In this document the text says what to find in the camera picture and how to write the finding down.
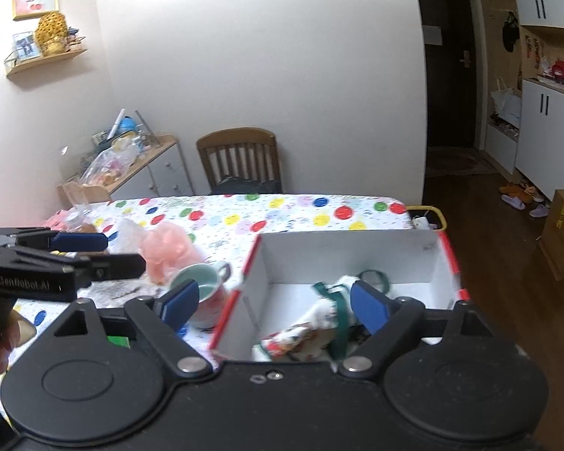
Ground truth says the clear bubble wrap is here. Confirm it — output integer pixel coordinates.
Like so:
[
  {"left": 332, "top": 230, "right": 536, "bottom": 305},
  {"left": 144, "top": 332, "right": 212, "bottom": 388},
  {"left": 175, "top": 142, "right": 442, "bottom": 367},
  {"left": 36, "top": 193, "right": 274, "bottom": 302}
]
[{"left": 109, "top": 219, "right": 146, "bottom": 254}]

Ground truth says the pink mesh bath sponge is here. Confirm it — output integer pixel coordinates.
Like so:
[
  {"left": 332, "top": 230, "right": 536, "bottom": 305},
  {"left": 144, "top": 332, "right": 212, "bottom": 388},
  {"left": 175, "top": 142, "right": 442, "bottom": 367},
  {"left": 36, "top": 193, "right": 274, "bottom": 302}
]
[{"left": 139, "top": 222, "right": 206, "bottom": 285}]

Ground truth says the green plastic bag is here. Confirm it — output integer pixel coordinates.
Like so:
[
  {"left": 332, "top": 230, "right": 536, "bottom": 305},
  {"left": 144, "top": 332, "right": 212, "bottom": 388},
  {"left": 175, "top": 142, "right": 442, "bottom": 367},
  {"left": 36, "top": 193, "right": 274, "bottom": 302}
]
[{"left": 108, "top": 336, "right": 130, "bottom": 348}]

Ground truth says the person's left hand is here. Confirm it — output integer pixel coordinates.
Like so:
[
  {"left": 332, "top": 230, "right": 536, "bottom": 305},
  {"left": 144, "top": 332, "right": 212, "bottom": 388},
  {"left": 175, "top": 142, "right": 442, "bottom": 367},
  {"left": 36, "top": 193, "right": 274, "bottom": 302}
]
[{"left": 0, "top": 310, "right": 36, "bottom": 375}]

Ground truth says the pink patterned pouch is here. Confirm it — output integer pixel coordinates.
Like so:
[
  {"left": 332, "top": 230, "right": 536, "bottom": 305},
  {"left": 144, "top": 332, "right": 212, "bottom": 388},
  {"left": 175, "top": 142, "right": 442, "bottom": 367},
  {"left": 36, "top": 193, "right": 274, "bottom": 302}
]
[{"left": 43, "top": 210, "right": 78, "bottom": 231}]

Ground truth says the amber tea bottle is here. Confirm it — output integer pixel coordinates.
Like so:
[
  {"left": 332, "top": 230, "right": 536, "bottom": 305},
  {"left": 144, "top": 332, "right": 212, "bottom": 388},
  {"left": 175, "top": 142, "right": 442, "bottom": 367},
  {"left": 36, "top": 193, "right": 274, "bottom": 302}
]
[{"left": 64, "top": 210, "right": 96, "bottom": 233}]

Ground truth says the green ceramic mug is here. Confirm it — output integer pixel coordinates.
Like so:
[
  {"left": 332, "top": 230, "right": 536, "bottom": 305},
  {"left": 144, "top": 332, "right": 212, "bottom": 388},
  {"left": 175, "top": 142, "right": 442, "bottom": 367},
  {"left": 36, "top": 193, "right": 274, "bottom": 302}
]
[{"left": 169, "top": 262, "right": 231, "bottom": 330}]

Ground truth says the colourful balloon tablecloth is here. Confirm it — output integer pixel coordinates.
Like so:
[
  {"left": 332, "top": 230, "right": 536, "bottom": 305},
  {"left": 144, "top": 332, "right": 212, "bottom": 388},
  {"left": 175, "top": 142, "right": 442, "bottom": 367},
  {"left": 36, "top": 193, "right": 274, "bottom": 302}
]
[{"left": 0, "top": 192, "right": 413, "bottom": 433}]

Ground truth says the red white cardboard box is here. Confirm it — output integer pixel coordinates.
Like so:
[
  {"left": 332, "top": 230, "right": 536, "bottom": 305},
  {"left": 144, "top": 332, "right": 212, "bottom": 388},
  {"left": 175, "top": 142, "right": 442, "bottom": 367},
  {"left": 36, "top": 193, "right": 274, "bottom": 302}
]
[{"left": 209, "top": 230, "right": 468, "bottom": 362}]

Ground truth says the white wooden side cabinet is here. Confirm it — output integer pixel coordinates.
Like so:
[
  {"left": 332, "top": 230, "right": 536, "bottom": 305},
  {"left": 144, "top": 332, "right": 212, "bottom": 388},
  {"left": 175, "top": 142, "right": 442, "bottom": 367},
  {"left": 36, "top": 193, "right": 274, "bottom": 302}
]
[{"left": 57, "top": 135, "right": 196, "bottom": 209}]

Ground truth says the black bag on chair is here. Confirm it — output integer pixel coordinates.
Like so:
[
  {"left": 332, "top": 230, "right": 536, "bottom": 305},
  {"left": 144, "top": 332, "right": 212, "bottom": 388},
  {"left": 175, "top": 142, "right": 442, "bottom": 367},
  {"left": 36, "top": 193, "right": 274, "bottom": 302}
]
[{"left": 211, "top": 176, "right": 282, "bottom": 194}]

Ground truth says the dark wooden chair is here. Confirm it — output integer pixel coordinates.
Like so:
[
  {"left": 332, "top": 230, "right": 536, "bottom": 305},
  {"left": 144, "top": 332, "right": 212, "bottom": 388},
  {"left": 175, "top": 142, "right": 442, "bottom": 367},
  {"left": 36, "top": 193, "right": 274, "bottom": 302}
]
[{"left": 196, "top": 127, "right": 282, "bottom": 191}]

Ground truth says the golden flower ornament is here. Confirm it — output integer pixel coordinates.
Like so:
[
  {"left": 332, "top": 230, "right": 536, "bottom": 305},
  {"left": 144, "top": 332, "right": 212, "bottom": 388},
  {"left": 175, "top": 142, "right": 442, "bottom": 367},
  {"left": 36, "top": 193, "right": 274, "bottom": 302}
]
[{"left": 34, "top": 11, "right": 68, "bottom": 57}]

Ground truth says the white cupboard unit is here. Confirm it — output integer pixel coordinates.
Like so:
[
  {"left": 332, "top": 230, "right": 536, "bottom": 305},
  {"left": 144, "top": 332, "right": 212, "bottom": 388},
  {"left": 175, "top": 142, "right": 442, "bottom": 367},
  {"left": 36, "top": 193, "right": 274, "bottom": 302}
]
[{"left": 476, "top": 0, "right": 564, "bottom": 198}]

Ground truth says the wooden wall shelf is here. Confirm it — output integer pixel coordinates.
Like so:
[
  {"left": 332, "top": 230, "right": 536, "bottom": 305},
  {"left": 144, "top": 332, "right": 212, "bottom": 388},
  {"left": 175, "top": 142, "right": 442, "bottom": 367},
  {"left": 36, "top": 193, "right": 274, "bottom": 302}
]
[{"left": 6, "top": 49, "right": 86, "bottom": 79}]

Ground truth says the small photo frame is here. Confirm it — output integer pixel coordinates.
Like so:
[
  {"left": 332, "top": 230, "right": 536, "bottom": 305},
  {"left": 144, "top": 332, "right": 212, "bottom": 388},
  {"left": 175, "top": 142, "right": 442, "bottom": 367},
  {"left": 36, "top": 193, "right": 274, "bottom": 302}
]
[{"left": 13, "top": 32, "right": 42, "bottom": 61}]

